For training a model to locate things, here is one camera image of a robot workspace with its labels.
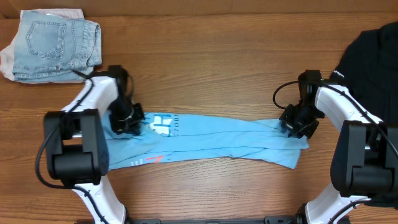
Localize light blue printed t-shirt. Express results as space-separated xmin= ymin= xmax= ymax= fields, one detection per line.
xmin=101 ymin=112 xmax=308 ymax=170

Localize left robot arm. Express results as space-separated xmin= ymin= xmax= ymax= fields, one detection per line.
xmin=35 ymin=72 xmax=144 ymax=223

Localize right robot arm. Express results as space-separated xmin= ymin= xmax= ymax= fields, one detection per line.
xmin=264 ymin=81 xmax=397 ymax=223

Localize black t-shirt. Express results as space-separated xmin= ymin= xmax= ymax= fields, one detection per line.
xmin=330 ymin=22 xmax=397 ymax=208

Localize folded light denim shorts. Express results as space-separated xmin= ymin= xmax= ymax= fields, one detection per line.
xmin=12 ymin=10 xmax=103 ymax=83

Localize folded pale pink garment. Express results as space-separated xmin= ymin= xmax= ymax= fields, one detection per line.
xmin=0 ymin=8 xmax=95 ymax=84

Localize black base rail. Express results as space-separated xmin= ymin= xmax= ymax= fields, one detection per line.
xmin=129 ymin=215 xmax=351 ymax=224

